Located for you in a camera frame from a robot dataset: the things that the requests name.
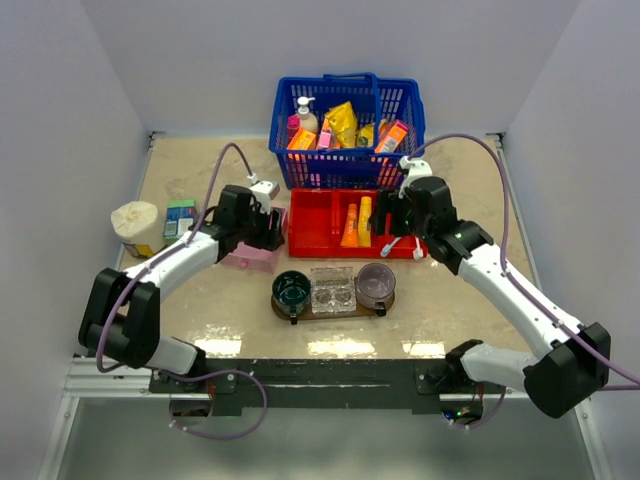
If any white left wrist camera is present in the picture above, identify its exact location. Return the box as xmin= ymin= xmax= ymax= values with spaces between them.
xmin=247 ymin=173 xmax=280 ymax=215

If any yellow snack bag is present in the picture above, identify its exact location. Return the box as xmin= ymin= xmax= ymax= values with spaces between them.
xmin=325 ymin=101 xmax=358 ymax=149

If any clear acrylic toothbrush holder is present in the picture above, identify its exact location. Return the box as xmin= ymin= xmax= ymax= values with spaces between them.
xmin=310 ymin=267 xmax=357 ymax=314

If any brown wooden oval tray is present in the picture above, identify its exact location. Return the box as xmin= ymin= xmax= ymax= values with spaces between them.
xmin=271 ymin=295 xmax=395 ymax=325

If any orange carton left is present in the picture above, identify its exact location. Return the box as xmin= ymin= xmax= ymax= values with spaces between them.
xmin=287 ymin=128 xmax=317 ymax=151

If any white pump lotion bottle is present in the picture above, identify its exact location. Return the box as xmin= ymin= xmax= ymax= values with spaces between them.
xmin=296 ymin=96 xmax=319 ymax=134

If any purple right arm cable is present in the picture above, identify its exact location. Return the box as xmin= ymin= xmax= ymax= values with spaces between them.
xmin=407 ymin=133 xmax=640 ymax=431

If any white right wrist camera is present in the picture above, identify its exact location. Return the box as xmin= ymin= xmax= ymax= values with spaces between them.
xmin=398 ymin=156 xmax=433 ymax=193

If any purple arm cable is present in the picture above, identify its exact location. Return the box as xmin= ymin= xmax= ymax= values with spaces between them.
xmin=407 ymin=133 xmax=640 ymax=431
xmin=94 ymin=142 xmax=271 ymax=440

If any aluminium frame rail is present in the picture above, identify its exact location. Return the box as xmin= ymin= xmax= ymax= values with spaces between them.
xmin=63 ymin=357 xmax=208 ymax=400

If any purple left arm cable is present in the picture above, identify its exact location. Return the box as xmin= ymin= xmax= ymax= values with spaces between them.
xmin=94 ymin=142 xmax=271 ymax=440

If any light blue toothbrush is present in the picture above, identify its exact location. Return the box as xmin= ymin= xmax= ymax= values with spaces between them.
xmin=380 ymin=237 xmax=401 ymax=258

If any blue plastic shopping basket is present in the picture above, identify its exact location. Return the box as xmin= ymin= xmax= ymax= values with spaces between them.
xmin=269 ymin=72 xmax=426 ymax=189

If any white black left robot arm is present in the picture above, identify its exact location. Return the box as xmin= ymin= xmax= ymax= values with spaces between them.
xmin=78 ymin=181 xmax=284 ymax=392

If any pink small box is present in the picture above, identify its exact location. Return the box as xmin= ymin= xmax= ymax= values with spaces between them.
xmin=316 ymin=129 xmax=333 ymax=151

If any translucent purple mug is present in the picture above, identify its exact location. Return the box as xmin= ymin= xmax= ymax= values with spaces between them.
xmin=355 ymin=263 xmax=396 ymax=317

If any red three-compartment bin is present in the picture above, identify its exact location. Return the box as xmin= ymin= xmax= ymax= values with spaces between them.
xmin=288 ymin=188 xmax=427 ymax=260

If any orange box in basket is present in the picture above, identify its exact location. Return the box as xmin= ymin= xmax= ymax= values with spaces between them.
xmin=375 ymin=120 xmax=409 ymax=153

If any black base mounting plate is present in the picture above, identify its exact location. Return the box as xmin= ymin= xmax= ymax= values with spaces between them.
xmin=150 ymin=358 xmax=500 ymax=416

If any cream tissue roll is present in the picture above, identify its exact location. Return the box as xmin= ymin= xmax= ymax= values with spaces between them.
xmin=110 ymin=201 xmax=163 ymax=258

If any green blue carton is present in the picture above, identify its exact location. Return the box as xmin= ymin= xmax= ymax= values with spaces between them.
xmin=163 ymin=199 xmax=198 ymax=246

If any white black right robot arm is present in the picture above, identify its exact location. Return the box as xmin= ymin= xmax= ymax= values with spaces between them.
xmin=370 ymin=176 xmax=611 ymax=418

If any dark green mug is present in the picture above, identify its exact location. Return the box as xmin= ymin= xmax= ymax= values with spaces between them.
xmin=272 ymin=270 xmax=311 ymax=325

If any yellow green packet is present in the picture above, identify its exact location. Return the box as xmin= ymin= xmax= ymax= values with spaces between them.
xmin=356 ymin=122 xmax=382 ymax=148

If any pink drawer box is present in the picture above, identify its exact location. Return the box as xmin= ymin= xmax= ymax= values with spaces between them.
xmin=220 ymin=207 xmax=288 ymax=274

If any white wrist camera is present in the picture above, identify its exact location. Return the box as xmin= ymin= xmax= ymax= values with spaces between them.
xmin=247 ymin=173 xmax=280 ymax=215
xmin=398 ymin=156 xmax=433 ymax=193

